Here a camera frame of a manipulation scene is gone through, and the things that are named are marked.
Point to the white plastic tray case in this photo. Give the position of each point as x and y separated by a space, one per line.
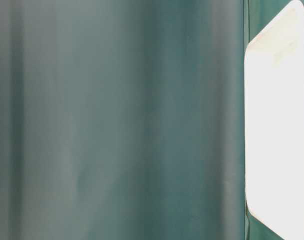
274 123

